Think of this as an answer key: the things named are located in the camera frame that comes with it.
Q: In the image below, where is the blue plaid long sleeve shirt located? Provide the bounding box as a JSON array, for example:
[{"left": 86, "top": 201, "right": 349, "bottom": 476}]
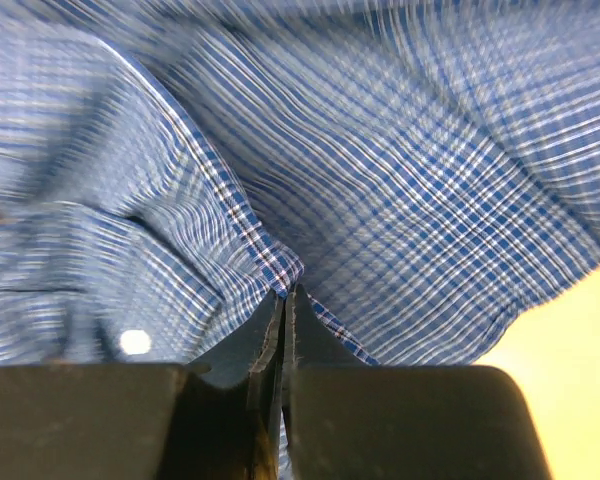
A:
[{"left": 0, "top": 1, "right": 600, "bottom": 364}]

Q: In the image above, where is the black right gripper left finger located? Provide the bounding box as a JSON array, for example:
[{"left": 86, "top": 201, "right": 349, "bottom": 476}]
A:
[{"left": 0, "top": 293, "right": 283, "bottom": 479}]

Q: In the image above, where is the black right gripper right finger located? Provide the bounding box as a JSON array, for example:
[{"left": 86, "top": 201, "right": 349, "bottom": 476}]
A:
[{"left": 282, "top": 286, "right": 550, "bottom": 479}]

